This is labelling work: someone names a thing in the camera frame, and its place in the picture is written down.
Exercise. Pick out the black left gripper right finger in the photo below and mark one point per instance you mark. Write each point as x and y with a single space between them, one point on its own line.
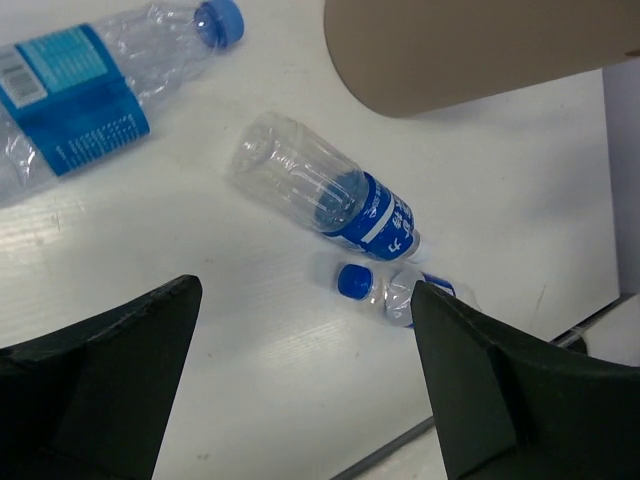
520 400

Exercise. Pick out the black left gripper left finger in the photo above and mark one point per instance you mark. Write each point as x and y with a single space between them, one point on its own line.
92 400

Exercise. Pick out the small bottle blue cap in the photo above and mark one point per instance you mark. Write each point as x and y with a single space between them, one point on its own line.
386 289

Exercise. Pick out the clear bottle blue label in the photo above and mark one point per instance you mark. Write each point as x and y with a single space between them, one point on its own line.
282 164

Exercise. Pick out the light-blue label plastic bottle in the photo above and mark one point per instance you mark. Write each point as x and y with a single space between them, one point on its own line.
83 93

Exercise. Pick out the brown cylindrical paper bin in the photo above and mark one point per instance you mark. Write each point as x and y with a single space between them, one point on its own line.
403 58

